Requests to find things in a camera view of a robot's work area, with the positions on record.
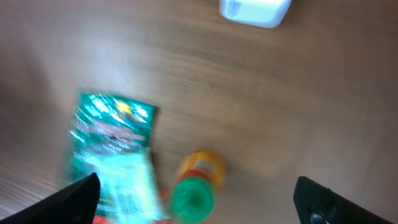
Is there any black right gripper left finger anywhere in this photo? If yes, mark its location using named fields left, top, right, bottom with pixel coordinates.
left=1, top=172, right=100, bottom=224

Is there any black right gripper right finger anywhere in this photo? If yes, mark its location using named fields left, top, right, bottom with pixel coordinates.
left=293, top=176, right=392, bottom=224

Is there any green glove packet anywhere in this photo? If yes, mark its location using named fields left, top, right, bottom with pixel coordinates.
left=65, top=92, right=156, bottom=182

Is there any red yellow sauce bottle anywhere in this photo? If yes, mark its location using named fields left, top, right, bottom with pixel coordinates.
left=169, top=149, right=226, bottom=223

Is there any red sauce sachet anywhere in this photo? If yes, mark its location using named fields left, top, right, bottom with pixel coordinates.
left=93, top=190, right=170, bottom=224

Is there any pale green wipes packet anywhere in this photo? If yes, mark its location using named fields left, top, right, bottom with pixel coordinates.
left=83, top=148, right=169, bottom=223

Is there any white barcode scanner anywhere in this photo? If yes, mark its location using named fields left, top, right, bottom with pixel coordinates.
left=219, top=0, right=292, bottom=29

